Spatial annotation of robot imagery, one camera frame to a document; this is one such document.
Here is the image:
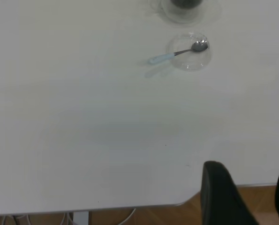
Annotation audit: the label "clear double-wall glass cup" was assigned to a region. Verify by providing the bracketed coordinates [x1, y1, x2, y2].
[148, 0, 222, 24]

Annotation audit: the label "white cable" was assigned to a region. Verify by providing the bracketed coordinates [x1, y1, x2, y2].
[117, 207, 136, 225]
[59, 212, 74, 225]

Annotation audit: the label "clear glass saucer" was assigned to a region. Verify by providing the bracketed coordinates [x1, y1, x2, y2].
[165, 32, 212, 71]

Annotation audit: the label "grey table leg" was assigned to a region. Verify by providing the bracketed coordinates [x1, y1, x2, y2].
[73, 211, 90, 225]

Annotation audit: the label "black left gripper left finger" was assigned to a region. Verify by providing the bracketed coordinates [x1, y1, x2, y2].
[201, 160, 259, 225]

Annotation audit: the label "spoon with light blue handle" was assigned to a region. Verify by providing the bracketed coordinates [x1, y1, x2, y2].
[149, 40, 209, 65]

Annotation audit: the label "coffee beans in glass cup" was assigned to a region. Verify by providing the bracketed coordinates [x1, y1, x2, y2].
[171, 0, 203, 9]

